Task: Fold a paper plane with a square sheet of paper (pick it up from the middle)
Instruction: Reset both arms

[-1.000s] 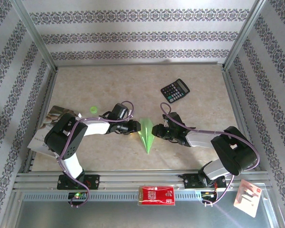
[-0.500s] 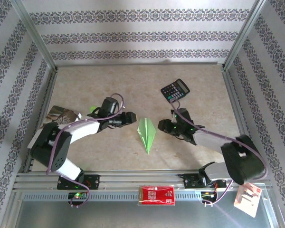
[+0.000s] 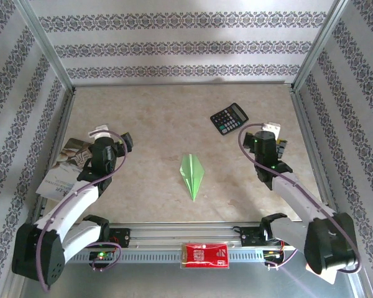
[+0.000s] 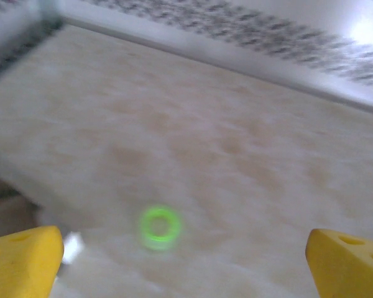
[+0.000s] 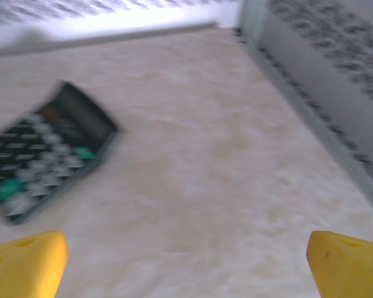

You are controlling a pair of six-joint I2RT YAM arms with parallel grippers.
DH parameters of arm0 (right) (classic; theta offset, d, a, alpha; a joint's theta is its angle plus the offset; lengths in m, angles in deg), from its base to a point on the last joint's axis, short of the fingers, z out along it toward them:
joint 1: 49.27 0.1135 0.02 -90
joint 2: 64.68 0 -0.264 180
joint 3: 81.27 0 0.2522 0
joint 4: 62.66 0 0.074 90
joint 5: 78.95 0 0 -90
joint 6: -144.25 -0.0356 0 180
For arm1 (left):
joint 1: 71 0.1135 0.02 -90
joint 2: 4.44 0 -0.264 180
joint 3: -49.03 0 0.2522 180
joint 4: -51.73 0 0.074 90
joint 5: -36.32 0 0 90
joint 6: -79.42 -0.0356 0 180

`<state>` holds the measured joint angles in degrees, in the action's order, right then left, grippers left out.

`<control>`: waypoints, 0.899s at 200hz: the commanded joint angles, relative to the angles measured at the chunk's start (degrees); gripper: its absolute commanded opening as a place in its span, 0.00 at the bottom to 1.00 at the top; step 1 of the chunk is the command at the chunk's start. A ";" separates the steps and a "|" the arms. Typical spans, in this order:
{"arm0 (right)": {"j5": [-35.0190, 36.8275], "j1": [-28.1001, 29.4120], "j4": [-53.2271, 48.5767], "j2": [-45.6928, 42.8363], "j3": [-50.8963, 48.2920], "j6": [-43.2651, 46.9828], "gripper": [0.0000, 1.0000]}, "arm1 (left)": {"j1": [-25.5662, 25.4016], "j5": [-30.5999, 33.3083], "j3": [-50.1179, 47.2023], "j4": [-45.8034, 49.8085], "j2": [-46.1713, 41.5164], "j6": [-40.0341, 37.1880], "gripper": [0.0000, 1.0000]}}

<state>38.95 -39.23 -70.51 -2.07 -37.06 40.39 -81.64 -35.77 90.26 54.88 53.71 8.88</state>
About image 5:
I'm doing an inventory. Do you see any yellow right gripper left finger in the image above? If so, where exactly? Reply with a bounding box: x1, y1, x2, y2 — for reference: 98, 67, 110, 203
0, 230, 68, 298

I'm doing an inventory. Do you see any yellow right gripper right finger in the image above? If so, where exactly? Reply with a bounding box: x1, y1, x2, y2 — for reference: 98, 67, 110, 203
306, 230, 373, 298

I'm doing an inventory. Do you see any black desk calculator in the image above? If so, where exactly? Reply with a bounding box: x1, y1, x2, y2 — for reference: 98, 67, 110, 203
0, 79, 119, 226

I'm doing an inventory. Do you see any aluminium frame post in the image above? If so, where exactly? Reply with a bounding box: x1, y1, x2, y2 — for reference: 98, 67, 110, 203
237, 0, 270, 45

